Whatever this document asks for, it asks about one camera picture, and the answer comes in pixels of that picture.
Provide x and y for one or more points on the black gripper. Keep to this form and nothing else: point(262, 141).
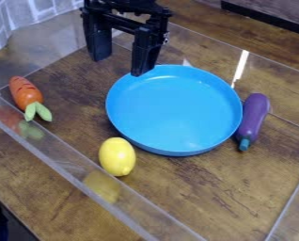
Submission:
point(101, 15)

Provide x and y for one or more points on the orange toy carrot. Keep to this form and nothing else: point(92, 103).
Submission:
point(28, 99)

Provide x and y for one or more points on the blue round tray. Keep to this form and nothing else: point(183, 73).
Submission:
point(176, 111)

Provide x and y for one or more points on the yellow toy lemon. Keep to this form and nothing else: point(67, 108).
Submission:
point(116, 156)

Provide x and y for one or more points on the purple toy eggplant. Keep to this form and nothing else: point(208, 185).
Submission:
point(255, 110)

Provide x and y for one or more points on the clear acrylic barrier wall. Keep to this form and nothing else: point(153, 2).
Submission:
point(149, 221)

